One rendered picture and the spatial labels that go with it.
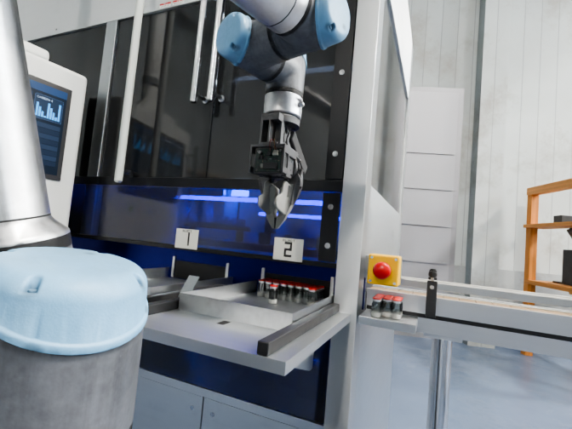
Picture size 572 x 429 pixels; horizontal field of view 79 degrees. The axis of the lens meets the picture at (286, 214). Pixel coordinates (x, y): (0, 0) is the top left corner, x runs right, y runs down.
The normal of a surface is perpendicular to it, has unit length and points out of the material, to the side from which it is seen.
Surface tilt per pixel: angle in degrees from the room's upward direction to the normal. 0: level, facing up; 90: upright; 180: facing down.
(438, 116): 90
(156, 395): 90
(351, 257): 90
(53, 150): 90
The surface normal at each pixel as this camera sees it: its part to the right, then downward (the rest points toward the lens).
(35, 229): 0.59, -0.71
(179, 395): -0.40, -0.10
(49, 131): 0.85, 0.04
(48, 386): 0.42, -0.02
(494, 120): -0.10, -0.07
